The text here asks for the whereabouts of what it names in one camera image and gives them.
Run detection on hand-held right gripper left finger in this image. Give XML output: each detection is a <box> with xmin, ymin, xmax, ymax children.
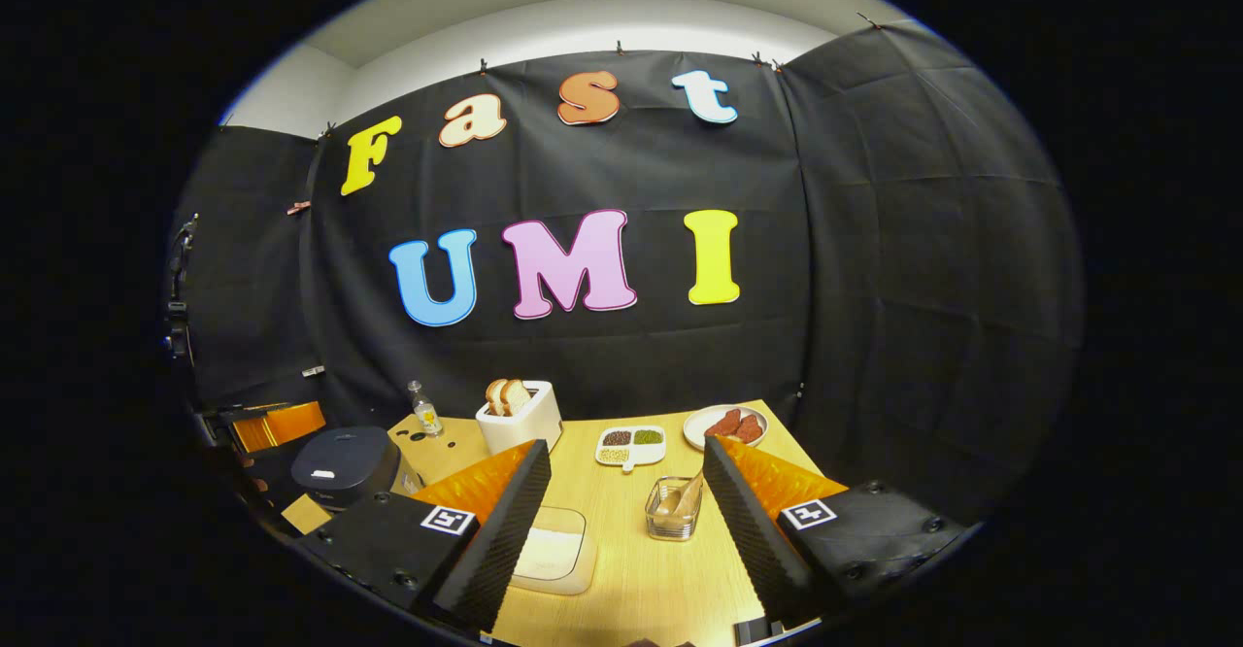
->
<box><xmin>296</xmin><ymin>439</ymin><xmax>553</xmax><ymax>633</ymax></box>

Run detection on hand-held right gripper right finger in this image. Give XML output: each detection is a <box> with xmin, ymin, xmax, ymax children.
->
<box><xmin>701</xmin><ymin>435</ymin><xmax>972</xmax><ymax>629</ymax></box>

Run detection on clear rice container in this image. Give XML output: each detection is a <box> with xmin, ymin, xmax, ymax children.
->
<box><xmin>510</xmin><ymin>506</ymin><xmax>598</xmax><ymax>596</ymax></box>

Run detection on dark blue rice cooker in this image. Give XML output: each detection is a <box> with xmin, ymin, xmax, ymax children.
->
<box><xmin>289</xmin><ymin>426</ymin><xmax>423</xmax><ymax>510</ymax></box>

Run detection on wooden spoon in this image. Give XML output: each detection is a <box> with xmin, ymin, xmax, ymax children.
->
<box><xmin>653</xmin><ymin>470</ymin><xmax>705</xmax><ymax>522</ymax></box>

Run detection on metal wire chopstick holder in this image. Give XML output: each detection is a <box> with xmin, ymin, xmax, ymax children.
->
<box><xmin>645</xmin><ymin>475</ymin><xmax>704</xmax><ymax>541</ymax></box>

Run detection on white toaster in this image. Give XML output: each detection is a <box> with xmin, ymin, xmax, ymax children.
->
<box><xmin>475</xmin><ymin>381</ymin><xmax>564</xmax><ymax>457</ymax></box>

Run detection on white round plate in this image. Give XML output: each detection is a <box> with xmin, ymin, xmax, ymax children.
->
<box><xmin>683</xmin><ymin>404</ymin><xmax>769</xmax><ymax>451</ymax></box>

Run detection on small glass bottle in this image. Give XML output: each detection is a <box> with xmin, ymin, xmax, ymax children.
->
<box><xmin>408</xmin><ymin>381</ymin><xmax>444</xmax><ymax>437</ymax></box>

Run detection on white divided bean dish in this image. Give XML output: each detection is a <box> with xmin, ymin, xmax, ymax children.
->
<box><xmin>594</xmin><ymin>425</ymin><xmax>668</xmax><ymax>473</ymax></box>

